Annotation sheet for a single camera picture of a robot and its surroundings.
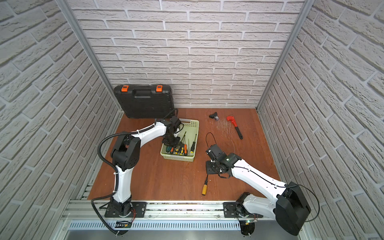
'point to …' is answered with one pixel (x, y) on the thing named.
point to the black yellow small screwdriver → (181, 144)
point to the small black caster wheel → (214, 116)
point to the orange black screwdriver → (172, 150)
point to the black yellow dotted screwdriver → (178, 148)
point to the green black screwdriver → (168, 148)
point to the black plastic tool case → (145, 101)
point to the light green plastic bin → (191, 126)
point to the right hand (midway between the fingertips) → (209, 168)
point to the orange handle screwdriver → (185, 148)
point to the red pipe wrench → (232, 118)
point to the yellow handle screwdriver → (204, 188)
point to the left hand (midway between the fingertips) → (176, 144)
